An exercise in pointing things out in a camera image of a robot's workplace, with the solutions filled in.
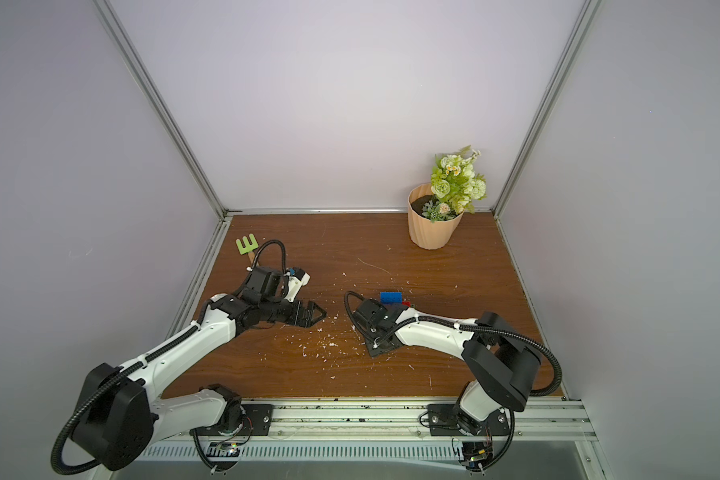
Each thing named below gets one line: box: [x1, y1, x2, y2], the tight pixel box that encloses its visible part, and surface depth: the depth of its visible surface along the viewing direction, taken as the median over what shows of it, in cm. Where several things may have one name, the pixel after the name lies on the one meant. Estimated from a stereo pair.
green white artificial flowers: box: [422, 144, 487, 223], surface depth 92 cm
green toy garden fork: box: [236, 233, 259, 255], surface depth 112 cm
